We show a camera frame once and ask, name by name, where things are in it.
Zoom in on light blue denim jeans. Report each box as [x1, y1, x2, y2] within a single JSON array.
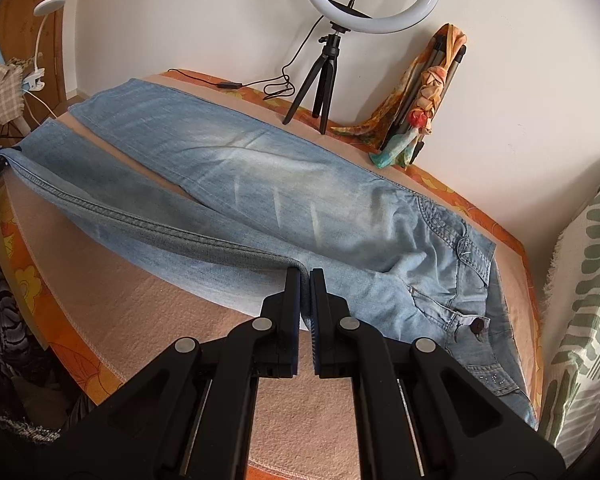
[[1, 79, 538, 426]]

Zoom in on folded tripod with colourful scarf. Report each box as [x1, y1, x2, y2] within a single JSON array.
[[332, 23, 467, 169]]

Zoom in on white green patterned pillow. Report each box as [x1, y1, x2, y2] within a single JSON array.
[[539, 187, 600, 465]]

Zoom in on white clip desk lamp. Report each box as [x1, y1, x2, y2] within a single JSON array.
[[22, 0, 66, 93]]

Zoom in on wooden door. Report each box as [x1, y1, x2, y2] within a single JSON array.
[[0, 0, 67, 127]]

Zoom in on black ring light cable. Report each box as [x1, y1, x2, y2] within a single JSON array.
[[168, 13, 327, 102]]

